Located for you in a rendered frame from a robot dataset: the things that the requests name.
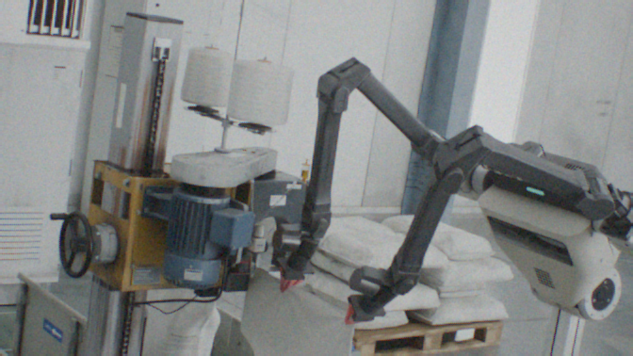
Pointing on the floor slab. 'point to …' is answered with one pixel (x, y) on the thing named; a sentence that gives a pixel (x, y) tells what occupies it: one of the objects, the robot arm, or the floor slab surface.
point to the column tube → (114, 201)
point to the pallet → (428, 337)
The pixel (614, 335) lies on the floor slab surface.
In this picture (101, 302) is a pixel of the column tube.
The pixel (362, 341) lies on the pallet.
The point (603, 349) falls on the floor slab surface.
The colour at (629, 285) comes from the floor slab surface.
